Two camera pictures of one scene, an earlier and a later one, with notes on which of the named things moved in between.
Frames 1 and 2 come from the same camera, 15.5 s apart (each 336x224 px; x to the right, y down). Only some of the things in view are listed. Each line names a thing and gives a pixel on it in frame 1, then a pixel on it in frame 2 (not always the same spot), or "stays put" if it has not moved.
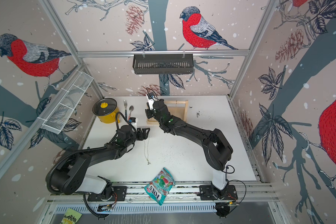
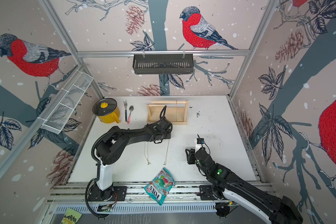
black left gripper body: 132,140 → 167,135
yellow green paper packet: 71,216 stays put
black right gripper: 149,113 → 190,157
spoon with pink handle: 131,108 stays put
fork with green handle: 125,104 stays put
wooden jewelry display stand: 177,108 stays put
